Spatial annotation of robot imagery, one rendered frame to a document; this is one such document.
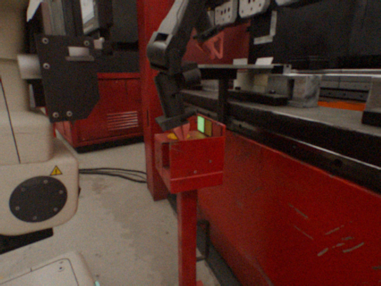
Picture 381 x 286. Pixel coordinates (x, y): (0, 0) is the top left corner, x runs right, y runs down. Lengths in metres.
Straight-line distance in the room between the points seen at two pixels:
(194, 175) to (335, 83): 0.65
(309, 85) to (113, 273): 1.22
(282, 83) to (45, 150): 0.70
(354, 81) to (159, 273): 1.19
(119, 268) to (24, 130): 1.03
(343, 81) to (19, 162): 0.99
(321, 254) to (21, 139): 0.70
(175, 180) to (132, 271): 0.84
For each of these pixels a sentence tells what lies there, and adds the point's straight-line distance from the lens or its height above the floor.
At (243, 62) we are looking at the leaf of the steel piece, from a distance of 0.91.
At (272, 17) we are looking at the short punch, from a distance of 0.96.
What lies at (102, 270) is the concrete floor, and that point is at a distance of 1.46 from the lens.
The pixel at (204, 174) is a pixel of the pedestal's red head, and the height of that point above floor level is 0.70.
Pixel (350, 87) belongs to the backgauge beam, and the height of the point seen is 0.92.
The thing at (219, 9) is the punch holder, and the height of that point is 1.24.
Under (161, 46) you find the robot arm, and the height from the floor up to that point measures 1.03.
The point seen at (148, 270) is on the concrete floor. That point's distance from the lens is 1.40.
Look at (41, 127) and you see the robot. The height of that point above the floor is 0.88.
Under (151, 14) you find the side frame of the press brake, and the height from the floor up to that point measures 1.32.
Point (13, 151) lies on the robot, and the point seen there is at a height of 0.84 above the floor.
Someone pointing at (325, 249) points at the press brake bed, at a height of 0.59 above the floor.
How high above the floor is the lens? 0.98
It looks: 17 degrees down
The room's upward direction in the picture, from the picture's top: straight up
